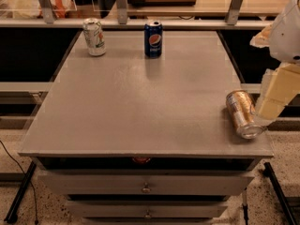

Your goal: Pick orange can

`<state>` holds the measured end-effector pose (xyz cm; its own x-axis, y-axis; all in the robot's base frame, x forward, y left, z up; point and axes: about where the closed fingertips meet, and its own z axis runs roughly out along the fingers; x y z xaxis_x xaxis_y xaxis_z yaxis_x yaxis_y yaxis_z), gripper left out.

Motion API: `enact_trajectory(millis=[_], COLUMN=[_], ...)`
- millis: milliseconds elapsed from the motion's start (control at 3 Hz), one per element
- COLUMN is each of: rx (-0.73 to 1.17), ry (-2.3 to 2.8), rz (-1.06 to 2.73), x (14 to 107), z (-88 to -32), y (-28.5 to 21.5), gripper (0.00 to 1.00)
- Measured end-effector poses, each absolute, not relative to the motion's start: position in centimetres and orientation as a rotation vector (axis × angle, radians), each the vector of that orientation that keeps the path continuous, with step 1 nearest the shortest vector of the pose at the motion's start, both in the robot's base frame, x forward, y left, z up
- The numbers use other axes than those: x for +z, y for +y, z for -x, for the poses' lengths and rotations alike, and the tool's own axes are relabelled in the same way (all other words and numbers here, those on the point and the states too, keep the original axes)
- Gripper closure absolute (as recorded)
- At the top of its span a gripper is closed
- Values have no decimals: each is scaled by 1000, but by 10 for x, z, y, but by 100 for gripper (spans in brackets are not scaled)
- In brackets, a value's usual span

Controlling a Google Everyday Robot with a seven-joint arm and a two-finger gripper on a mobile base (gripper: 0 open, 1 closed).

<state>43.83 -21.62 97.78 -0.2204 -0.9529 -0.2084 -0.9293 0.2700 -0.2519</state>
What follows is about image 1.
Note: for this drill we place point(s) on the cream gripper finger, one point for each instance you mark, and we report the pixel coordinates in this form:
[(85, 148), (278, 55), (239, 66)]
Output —
[(278, 88), (261, 40)]

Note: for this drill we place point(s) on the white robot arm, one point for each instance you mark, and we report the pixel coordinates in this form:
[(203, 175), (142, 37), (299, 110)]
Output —
[(284, 40)]

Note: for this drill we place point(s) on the blue Pepsi can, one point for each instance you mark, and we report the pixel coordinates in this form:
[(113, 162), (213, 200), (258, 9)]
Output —
[(153, 39)]

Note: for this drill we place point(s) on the white green soda can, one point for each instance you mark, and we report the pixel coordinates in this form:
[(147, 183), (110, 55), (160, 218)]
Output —
[(93, 35)]

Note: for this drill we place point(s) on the grey drawer cabinet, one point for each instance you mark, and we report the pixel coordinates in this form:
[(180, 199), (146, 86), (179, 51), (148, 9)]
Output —
[(112, 123)]

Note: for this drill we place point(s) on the upper drawer knob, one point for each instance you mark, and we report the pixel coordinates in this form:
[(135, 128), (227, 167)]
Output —
[(146, 189)]

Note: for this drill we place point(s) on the drawer knob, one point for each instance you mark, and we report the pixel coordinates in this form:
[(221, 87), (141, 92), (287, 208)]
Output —
[(148, 215), (146, 189)]

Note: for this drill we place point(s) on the lower drawer knob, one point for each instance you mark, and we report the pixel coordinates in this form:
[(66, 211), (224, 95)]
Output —
[(148, 215)]

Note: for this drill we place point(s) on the orange white plastic bag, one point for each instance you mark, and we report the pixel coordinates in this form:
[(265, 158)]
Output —
[(31, 9)]

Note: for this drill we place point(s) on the right metal bracket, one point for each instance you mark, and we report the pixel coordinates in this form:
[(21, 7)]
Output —
[(232, 15)]

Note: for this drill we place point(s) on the metal bracket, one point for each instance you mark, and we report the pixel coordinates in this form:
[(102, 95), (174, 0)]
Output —
[(122, 11), (232, 15), (47, 11)]

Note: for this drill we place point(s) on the black right floor rail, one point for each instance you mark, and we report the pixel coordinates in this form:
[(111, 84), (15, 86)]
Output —
[(290, 205)]

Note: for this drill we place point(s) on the black floor rail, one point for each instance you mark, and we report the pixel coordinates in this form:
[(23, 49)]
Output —
[(290, 205), (24, 179)]

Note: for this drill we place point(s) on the middle metal bracket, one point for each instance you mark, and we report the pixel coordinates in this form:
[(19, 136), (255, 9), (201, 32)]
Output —
[(122, 11)]

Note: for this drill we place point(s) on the left metal bracket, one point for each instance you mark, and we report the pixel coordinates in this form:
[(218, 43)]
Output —
[(47, 11)]

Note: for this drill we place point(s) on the black left floor rail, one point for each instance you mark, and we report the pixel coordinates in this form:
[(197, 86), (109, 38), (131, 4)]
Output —
[(24, 179)]

